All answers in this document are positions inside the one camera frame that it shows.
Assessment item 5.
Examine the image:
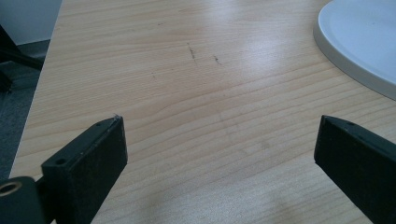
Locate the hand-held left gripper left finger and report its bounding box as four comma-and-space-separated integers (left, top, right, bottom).
40, 115, 129, 224

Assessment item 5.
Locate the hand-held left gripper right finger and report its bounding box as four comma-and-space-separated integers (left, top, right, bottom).
313, 115, 396, 224

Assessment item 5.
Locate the white round plate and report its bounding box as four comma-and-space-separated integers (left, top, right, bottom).
313, 0, 396, 101

